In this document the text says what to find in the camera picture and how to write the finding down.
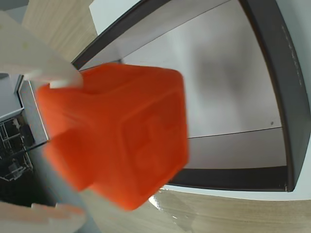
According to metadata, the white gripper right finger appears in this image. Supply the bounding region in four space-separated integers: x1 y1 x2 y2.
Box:
0 201 87 233

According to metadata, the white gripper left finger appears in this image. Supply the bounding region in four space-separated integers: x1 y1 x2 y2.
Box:
0 7 85 88

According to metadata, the orange cube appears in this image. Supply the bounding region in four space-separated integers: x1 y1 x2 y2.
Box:
36 62 191 212

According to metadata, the dark open box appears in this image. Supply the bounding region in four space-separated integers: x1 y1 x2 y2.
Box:
71 0 306 192

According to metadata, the wire rack with clutter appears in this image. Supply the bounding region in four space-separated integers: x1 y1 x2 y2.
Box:
0 116 34 182

